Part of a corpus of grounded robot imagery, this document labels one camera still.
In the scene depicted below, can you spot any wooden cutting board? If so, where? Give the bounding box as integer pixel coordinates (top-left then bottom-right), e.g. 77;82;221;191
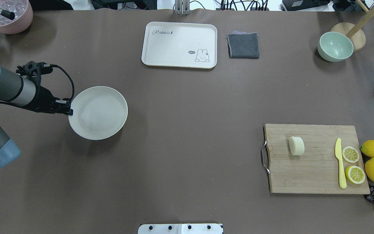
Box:
261;124;369;194

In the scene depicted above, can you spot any lemon half near bun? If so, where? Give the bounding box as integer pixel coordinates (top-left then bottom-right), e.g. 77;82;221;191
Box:
342;146;361;163

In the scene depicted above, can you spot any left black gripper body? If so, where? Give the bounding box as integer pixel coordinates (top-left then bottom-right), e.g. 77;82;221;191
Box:
28;86;60;113

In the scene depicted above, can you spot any mint green bowl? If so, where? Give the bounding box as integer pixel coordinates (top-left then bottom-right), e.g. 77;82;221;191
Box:
317;32;354;62

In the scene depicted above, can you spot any wooden cup tree stand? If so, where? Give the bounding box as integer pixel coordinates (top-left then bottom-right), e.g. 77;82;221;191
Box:
331;0;374;52

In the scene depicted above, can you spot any pale white bun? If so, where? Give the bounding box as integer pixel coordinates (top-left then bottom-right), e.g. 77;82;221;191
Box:
288;136;305;156

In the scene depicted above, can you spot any folded grey cloth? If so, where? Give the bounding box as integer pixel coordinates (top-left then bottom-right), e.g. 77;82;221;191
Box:
227;31;260;59

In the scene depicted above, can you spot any aluminium frame post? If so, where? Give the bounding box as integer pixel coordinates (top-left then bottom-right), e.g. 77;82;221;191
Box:
174;0;191;15

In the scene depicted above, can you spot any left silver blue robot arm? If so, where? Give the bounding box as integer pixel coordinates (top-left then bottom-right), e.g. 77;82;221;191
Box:
0;62;73;169

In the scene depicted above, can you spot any yellow plastic knife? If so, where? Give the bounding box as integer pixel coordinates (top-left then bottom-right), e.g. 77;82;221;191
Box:
334;138;347;189

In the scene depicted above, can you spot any pink bowl with ice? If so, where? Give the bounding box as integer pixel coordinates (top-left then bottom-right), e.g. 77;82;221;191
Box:
0;0;33;34

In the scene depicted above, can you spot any lemon half far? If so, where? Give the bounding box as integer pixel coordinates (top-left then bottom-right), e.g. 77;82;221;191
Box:
344;165;366;185

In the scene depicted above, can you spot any round cream plate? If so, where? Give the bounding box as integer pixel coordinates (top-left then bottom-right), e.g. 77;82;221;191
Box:
68;86;128;140

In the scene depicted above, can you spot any cream rabbit tray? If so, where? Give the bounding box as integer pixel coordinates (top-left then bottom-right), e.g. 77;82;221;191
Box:
141;22;217;69

